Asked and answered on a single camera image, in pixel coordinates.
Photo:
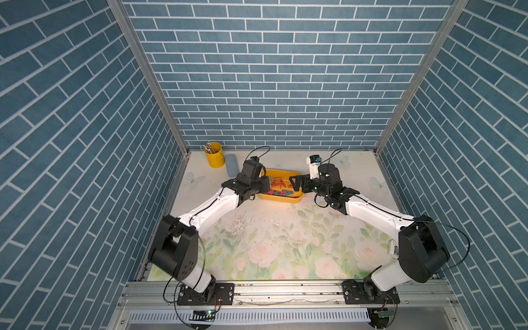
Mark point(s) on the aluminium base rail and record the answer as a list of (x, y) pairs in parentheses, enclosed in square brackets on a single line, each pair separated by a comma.
[(324, 293)]

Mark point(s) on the blue-grey fabric case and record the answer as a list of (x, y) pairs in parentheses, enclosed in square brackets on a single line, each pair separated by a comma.
[(231, 165)]

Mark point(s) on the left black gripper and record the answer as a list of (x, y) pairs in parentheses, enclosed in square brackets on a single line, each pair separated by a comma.
[(265, 188)]

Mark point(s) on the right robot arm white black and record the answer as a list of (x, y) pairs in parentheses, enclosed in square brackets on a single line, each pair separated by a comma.
[(417, 246)]

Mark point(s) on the pens in cup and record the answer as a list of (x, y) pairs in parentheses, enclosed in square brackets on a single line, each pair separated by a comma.
[(209, 148)]

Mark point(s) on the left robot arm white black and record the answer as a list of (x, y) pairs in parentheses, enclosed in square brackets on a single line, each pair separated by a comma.
[(175, 247)]

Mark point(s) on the yellow plastic storage box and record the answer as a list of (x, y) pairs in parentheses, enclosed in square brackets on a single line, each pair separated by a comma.
[(280, 188)]

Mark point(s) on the yellow pen cup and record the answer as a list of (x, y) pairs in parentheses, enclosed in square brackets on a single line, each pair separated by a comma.
[(216, 160)]

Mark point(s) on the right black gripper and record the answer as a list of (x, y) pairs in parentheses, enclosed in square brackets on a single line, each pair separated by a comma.
[(299, 179)]

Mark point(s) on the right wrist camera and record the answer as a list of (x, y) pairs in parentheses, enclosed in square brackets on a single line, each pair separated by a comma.
[(314, 161)]

